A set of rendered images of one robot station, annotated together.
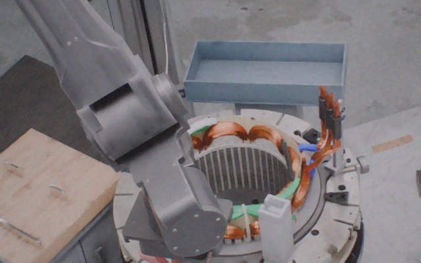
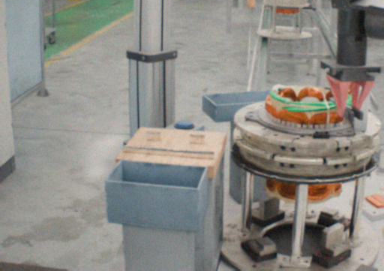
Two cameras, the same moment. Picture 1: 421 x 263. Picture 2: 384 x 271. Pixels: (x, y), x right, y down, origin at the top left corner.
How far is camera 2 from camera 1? 97 cm
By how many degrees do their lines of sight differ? 41
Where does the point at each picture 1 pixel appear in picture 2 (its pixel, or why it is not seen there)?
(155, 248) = (352, 73)
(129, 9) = (157, 79)
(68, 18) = not seen: outside the picture
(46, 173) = (175, 138)
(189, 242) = not seen: outside the picture
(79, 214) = (220, 146)
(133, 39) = (156, 102)
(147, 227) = (343, 65)
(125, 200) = (253, 128)
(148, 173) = (370, 2)
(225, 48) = (220, 99)
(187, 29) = (43, 224)
